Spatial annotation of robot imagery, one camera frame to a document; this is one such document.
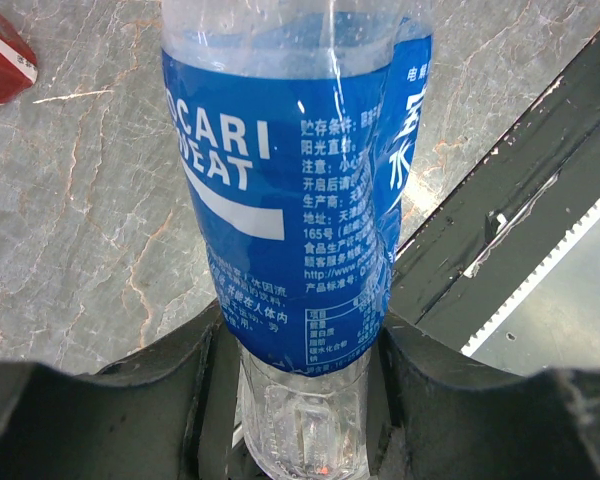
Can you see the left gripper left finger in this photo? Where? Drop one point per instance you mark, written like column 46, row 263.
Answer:
column 164, row 412

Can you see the white cable duct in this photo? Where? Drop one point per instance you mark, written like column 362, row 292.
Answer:
column 563, row 247

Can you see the blue Pocari Sweat bottle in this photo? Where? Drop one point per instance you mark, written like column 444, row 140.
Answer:
column 297, row 124

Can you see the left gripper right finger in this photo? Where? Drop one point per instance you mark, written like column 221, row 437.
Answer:
column 434, row 413

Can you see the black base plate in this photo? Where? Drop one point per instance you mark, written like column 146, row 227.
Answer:
column 457, row 277

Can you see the brown tea bottle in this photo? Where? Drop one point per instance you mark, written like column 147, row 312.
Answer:
column 18, row 63

